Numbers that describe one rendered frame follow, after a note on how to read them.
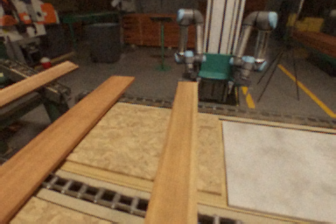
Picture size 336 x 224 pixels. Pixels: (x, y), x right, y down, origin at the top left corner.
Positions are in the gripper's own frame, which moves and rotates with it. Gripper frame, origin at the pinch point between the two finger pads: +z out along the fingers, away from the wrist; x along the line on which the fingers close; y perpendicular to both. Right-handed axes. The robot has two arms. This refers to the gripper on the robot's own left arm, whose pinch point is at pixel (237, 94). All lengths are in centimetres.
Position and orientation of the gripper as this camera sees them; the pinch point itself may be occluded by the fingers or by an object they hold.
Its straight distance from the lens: 147.1
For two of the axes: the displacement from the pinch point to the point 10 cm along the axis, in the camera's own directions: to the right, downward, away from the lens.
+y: -3.4, 0.9, -9.4
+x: 9.0, 3.2, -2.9
